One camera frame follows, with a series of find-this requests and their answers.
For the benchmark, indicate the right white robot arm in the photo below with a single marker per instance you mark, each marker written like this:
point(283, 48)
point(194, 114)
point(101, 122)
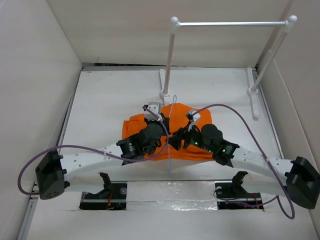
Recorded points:
point(296, 179)

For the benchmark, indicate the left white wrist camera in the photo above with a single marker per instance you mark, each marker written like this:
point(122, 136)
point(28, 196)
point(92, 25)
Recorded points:
point(153, 111)

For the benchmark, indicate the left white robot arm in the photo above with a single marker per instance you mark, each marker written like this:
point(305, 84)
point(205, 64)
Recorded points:
point(56, 174)

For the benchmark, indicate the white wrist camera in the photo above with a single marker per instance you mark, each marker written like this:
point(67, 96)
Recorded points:
point(193, 118)
point(153, 111)

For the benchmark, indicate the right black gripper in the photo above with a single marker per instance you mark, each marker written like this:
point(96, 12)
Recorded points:
point(175, 140)

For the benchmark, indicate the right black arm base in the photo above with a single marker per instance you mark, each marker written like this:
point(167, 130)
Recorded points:
point(231, 195)

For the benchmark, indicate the white clothes rack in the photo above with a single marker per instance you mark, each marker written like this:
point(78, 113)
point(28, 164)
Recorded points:
point(252, 90)

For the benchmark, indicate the orange trousers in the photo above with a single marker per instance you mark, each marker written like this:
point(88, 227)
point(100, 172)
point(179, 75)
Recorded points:
point(177, 119)

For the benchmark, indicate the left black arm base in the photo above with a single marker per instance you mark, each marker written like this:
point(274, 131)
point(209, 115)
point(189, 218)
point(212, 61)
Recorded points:
point(113, 196)

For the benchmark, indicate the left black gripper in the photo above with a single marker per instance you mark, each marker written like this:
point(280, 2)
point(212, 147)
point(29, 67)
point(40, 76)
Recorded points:
point(158, 122)

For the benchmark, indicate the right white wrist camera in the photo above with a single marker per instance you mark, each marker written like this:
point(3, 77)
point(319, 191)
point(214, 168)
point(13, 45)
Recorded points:
point(193, 118)

